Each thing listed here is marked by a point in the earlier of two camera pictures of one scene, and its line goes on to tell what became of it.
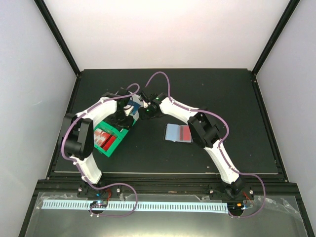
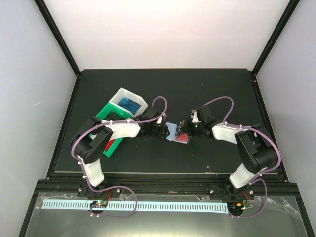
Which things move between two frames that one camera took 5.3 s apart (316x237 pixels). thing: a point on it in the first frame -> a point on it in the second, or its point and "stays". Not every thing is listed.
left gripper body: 120,120 -> 153,132
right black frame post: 275,36 stays
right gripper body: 149,113 -> 195,130
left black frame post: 58,35 stays
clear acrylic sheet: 274,217 stays
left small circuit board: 99,204 stays
